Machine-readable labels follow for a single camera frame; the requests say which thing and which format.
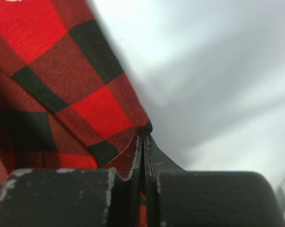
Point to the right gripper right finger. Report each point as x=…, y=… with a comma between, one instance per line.
x=154, y=161

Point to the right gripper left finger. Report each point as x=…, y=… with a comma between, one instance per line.
x=121, y=189

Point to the red black plaid shirt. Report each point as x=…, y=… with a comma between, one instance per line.
x=67, y=109

